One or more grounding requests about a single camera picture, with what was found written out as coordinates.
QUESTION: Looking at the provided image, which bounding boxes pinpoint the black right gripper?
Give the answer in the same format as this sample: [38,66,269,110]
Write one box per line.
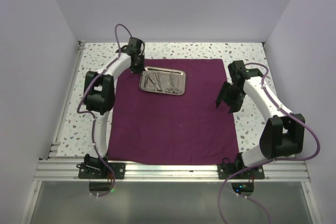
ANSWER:
[216,81,246,114]

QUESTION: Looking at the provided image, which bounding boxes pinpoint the stainless steel instrument tray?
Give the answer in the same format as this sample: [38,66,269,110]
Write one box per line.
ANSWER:
[139,66,186,96]

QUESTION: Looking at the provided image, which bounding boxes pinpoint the steel surgical scissors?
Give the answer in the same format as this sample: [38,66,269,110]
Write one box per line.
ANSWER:
[165,72,175,93]

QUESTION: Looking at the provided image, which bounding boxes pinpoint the thin steel tweezers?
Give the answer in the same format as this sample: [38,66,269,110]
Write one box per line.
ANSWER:
[145,75,155,88]

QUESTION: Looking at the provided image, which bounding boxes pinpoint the broad steel forceps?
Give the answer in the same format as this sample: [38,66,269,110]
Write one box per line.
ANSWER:
[154,73,162,92]

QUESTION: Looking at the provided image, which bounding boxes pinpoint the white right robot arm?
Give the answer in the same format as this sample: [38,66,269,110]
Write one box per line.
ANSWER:
[216,60,305,178]

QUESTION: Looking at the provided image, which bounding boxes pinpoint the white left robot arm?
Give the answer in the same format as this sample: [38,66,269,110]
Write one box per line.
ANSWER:
[80,37,145,178]

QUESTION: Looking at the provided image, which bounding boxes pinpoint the steel ring-handled clamp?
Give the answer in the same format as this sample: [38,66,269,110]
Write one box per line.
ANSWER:
[170,88,182,95]

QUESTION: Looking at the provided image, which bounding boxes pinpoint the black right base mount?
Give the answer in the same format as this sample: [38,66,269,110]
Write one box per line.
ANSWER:
[217,159,265,180]

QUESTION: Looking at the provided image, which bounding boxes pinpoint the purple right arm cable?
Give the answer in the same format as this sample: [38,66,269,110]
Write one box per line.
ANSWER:
[215,62,322,224]

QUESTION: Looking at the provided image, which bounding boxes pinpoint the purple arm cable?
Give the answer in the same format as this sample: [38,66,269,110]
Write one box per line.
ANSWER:
[76,24,132,197]
[215,62,322,224]

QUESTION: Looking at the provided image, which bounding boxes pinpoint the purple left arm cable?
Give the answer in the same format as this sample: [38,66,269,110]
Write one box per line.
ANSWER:
[76,24,132,197]

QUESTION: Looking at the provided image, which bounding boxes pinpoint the aluminium frame rail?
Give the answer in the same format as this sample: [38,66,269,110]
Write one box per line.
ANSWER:
[33,159,310,182]

